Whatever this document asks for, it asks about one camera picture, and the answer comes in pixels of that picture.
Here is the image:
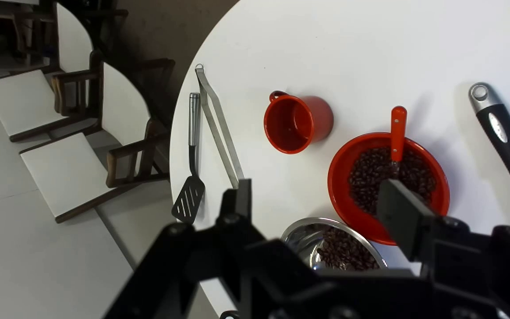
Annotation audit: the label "steel bowl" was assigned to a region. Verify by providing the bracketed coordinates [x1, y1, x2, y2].
[280, 215, 387, 274]

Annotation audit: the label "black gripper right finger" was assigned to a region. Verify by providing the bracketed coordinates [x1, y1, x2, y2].
[376, 178, 447, 263]

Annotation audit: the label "red spoon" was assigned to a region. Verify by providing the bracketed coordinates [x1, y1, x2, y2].
[388, 105, 410, 180]

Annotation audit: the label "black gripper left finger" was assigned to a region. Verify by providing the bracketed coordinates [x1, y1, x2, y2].
[218, 178, 256, 229]

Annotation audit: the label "red cup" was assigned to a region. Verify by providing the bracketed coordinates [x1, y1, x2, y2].
[263, 89, 335, 157]

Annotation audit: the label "folding chair with white seat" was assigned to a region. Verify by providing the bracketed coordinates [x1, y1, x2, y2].
[0, 2, 102, 144]
[18, 61, 169, 226]

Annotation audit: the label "black serving spoon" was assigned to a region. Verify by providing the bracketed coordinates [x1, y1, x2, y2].
[468, 82, 510, 217]

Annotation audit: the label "black slotted spatula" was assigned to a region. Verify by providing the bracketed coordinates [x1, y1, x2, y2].
[171, 91, 208, 227]

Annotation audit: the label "red bowl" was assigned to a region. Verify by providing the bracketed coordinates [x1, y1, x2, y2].
[326, 132, 452, 247]

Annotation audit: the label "metal tongs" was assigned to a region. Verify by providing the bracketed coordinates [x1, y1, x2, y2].
[194, 63, 247, 190]

